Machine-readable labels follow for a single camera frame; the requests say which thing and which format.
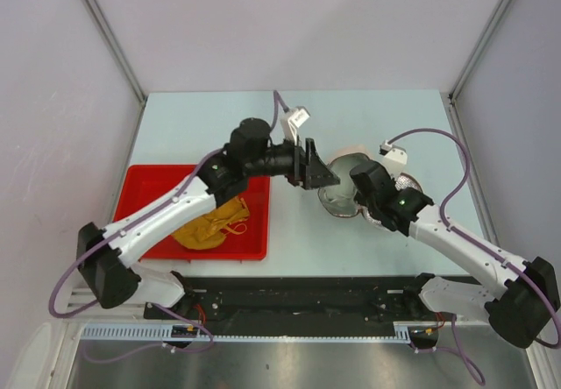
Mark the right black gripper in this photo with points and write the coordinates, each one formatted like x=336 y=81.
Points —
x=361 y=200

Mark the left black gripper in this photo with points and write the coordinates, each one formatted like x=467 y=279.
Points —
x=308 y=171

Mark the beige mesh laundry bag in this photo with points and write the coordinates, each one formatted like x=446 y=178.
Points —
x=361 y=154

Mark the white garment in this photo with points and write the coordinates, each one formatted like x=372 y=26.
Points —
x=343 y=193

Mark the brown bra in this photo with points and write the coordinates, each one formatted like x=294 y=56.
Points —
x=209 y=231

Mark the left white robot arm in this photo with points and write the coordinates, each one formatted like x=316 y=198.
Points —
x=109 y=256

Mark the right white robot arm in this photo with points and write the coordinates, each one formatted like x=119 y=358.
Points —
x=515 y=296

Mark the red plastic tray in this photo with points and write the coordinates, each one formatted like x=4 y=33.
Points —
x=248 y=240

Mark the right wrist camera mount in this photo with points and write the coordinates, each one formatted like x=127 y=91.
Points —
x=393 y=158

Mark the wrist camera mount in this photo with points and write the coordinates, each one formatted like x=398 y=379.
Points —
x=291 y=120
x=393 y=158

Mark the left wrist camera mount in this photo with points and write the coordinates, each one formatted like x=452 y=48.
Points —
x=291 y=120

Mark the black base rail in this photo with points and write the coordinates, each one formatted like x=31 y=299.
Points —
x=214 y=299

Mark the white slotted cable duct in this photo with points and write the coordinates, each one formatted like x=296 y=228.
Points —
x=182 y=333

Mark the right aluminium corner post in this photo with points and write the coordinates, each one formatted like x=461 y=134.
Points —
x=490 y=29

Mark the aluminium corner post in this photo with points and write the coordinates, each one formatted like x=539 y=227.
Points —
x=102 y=24
x=490 y=29

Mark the left aluminium corner post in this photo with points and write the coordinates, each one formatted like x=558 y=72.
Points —
x=102 y=24

